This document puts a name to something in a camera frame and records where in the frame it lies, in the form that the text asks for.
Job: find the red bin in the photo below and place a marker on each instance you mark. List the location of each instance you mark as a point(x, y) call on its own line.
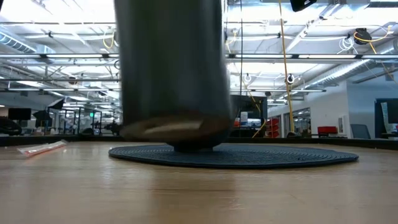
point(327, 130)

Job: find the black monitor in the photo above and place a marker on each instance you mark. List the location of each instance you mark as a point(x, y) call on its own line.
point(19, 114)

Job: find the black bowl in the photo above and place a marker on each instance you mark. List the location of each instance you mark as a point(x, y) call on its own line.
point(192, 147)

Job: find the round dark woven placemat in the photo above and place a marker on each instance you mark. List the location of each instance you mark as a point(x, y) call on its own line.
point(264, 157)

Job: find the grey chair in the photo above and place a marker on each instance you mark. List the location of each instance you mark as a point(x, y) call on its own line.
point(360, 131)

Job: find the orange straw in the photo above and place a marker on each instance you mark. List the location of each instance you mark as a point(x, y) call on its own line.
point(42, 148)

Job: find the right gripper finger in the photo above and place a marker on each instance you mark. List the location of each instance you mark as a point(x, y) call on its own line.
point(300, 4)

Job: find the black metal table frame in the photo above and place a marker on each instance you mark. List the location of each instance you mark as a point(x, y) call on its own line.
point(311, 140)

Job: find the black cup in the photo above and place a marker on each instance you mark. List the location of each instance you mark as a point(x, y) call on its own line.
point(174, 68)

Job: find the red shelf unit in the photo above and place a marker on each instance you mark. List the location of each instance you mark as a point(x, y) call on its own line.
point(273, 127)

